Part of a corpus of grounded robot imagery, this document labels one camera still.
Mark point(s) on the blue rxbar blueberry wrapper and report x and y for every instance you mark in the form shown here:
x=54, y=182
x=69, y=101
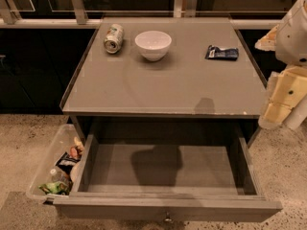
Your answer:
x=215, y=52

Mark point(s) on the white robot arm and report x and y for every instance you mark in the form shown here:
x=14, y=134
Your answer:
x=291, y=36

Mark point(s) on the grey cabinet with glass top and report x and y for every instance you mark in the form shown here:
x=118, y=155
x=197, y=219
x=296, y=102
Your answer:
x=182, y=84

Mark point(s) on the metal drawer knob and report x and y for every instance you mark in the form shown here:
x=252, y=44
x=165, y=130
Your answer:
x=168, y=218

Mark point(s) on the grey open top drawer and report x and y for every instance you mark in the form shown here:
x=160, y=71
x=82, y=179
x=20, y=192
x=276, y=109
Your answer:
x=210, y=182

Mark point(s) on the white ceramic bowl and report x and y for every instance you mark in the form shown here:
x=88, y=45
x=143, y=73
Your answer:
x=153, y=45

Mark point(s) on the green white soda can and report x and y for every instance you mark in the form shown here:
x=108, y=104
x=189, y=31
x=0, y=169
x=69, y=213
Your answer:
x=114, y=38

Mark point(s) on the red snack packet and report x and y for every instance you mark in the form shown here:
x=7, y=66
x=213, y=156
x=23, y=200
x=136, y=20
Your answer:
x=74, y=153

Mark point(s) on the black snack packet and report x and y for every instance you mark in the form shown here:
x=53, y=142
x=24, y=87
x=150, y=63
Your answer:
x=66, y=163

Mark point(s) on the clear plastic bottle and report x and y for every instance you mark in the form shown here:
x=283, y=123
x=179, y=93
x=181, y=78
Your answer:
x=57, y=175

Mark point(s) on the clear plastic bin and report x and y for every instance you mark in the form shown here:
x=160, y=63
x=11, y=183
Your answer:
x=65, y=138

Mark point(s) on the green snack bag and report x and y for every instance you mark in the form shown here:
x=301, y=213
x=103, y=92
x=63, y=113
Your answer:
x=54, y=188

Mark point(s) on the metal railing frame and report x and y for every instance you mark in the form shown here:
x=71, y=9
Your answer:
x=84, y=10

